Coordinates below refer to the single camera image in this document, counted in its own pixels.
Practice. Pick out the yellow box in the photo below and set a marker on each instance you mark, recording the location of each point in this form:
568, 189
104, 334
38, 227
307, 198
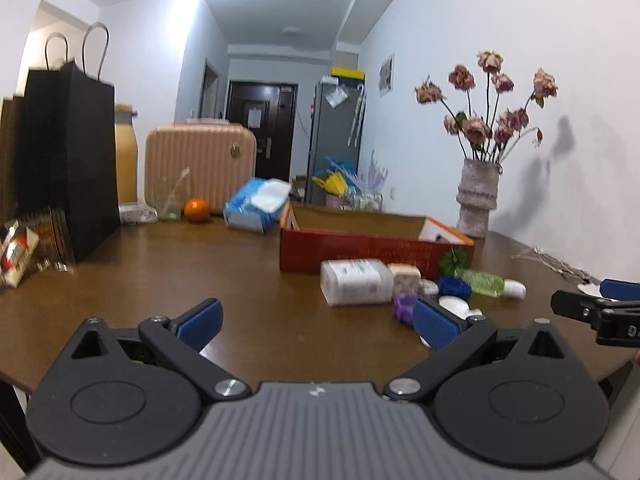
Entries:
349, 73

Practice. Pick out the dried pink roses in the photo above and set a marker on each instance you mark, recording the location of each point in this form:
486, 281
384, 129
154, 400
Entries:
475, 127

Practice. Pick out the pink ribbed suitcase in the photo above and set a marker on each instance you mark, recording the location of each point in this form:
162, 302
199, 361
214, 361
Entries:
200, 170

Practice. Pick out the green clear plastic bottle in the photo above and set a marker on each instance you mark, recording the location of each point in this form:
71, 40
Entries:
485, 282

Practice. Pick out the blue and yellow plastic items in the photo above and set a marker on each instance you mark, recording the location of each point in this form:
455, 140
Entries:
334, 180

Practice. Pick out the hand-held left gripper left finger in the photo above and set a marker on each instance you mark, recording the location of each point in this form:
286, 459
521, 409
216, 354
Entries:
202, 321

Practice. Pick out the dark paper bag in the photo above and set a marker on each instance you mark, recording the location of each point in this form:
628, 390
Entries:
9, 160

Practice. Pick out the red cardboard box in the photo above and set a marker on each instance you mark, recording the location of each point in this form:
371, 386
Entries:
360, 252

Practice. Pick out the brown snack packets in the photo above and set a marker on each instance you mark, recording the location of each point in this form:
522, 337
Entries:
50, 240

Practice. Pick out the blue wet wipes pack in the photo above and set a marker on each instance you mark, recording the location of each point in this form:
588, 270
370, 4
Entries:
250, 207

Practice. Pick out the white round jar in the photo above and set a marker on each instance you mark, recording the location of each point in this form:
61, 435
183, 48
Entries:
474, 313
428, 288

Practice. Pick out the white red snack packet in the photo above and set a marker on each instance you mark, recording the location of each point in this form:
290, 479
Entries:
15, 257

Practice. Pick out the large black paper bag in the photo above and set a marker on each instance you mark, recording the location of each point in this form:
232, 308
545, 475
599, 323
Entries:
75, 160

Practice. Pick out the crumpled white tissue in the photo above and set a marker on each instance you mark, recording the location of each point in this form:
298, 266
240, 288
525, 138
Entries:
589, 288

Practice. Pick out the large white plastic bottle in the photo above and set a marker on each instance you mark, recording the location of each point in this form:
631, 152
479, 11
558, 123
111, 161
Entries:
352, 282

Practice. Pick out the grey refrigerator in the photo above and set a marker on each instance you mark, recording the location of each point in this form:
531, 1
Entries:
330, 135

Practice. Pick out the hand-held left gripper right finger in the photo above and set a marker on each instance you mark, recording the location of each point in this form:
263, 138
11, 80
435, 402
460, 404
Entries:
434, 326

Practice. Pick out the yellow thermos jug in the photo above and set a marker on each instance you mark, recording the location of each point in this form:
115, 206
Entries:
125, 160

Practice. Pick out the clear drinking glass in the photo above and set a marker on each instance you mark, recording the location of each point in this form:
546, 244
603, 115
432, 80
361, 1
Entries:
169, 207

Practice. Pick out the pink textured vase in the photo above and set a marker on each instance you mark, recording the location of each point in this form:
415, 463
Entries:
477, 200

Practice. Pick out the dark brown entrance door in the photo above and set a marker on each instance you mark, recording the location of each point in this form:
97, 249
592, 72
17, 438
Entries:
260, 150

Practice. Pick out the grey interior door frame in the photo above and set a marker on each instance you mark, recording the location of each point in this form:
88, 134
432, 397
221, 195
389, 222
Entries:
207, 90

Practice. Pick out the white round lid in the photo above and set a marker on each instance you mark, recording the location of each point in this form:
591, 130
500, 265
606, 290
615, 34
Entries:
452, 305

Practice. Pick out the white hanging umbrellas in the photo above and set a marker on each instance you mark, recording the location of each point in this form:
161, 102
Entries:
357, 115

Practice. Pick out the pink plastic bin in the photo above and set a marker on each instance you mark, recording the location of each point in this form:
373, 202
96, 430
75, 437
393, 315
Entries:
334, 200

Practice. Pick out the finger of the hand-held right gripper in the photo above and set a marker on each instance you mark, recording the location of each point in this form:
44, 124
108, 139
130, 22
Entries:
575, 306
622, 290

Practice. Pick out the orange fruit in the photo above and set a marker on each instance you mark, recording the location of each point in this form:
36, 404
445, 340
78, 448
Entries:
196, 211

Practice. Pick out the rack with small bottles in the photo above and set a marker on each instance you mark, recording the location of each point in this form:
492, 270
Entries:
367, 201

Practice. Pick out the beige square capped jar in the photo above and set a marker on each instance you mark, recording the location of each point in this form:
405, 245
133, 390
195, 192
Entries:
404, 280

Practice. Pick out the white paper notice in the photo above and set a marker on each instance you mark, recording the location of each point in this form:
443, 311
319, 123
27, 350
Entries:
253, 118

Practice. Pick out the clear purple umbrella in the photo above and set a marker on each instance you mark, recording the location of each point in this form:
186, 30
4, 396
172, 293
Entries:
374, 175

